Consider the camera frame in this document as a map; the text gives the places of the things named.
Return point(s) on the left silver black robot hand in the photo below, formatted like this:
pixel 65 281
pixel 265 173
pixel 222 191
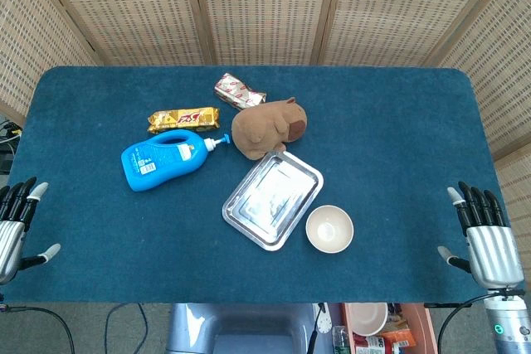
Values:
pixel 9 238

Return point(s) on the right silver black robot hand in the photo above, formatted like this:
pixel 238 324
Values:
pixel 493 250

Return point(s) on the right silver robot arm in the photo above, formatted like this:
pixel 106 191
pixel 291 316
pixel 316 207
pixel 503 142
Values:
pixel 509 321

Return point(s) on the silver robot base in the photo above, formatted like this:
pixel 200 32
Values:
pixel 240 329

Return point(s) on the white bowl in bin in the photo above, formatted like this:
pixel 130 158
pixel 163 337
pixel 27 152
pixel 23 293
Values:
pixel 367 318

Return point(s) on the beige ceramic bowl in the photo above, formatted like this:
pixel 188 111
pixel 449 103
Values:
pixel 329 229

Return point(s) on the rectangular stainless steel tray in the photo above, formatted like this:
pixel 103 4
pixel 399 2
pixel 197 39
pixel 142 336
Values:
pixel 273 200

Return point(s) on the orange plastic storage bin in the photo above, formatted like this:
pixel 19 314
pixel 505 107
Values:
pixel 419 329

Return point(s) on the orange snack bag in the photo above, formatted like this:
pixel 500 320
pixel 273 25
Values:
pixel 399 331

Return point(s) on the red white snack can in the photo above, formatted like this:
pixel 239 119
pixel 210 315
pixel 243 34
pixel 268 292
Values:
pixel 375 344

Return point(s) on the blue carpet table cover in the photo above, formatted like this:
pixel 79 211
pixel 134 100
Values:
pixel 373 142

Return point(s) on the blue pump detergent bottle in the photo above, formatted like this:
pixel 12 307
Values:
pixel 166 159

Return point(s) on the clear plastic water bottle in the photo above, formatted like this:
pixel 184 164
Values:
pixel 341 339

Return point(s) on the gold snack package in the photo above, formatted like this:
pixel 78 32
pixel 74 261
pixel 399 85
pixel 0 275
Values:
pixel 184 119

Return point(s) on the brown capybara plush toy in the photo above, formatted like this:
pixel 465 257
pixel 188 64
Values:
pixel 267 128

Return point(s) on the silver red-printed snack package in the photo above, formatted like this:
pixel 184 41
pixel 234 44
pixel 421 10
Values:
pixel 238 91

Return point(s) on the woven bamboo folding screen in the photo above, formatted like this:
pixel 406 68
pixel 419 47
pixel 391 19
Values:
pixel 265 6

